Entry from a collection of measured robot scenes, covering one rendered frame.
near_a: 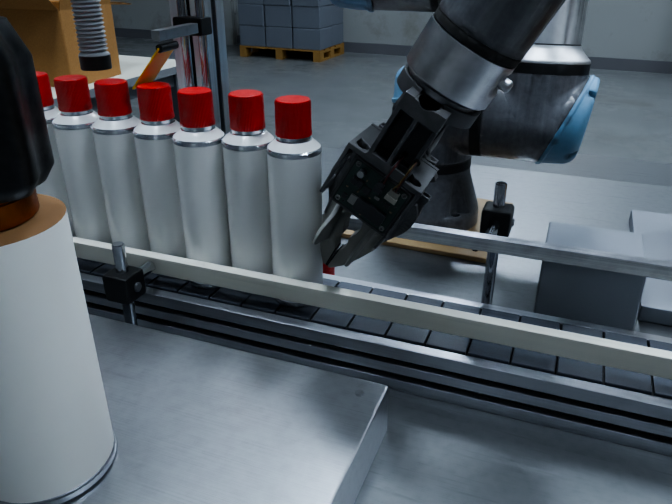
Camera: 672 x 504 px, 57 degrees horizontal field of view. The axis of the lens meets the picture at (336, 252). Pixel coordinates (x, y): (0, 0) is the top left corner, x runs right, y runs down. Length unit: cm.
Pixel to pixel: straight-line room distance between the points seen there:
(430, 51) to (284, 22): 707
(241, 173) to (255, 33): 715
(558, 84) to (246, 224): 43
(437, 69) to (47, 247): 29
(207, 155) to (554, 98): 44
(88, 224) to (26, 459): 36
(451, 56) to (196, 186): 28
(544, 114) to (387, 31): 714
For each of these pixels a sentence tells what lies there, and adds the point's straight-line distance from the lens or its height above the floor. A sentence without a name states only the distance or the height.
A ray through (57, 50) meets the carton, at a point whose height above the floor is 90.
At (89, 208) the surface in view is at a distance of 74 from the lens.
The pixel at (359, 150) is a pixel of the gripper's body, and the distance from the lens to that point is 49.
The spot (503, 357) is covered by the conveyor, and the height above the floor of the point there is 88.
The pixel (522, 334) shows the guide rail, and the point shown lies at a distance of 56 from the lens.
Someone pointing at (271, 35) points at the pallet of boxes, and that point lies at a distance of 764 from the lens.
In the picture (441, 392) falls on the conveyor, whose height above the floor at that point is 84.
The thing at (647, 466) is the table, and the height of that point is 83.
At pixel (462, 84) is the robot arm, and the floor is 112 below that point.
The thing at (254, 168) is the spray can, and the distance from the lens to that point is 60.
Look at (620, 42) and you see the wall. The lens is 751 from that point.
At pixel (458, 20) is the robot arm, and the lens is 47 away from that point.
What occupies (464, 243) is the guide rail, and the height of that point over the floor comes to 95.
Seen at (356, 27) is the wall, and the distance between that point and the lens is 807.
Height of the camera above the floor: 121
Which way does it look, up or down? 26 degrees down
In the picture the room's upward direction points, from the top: straight up
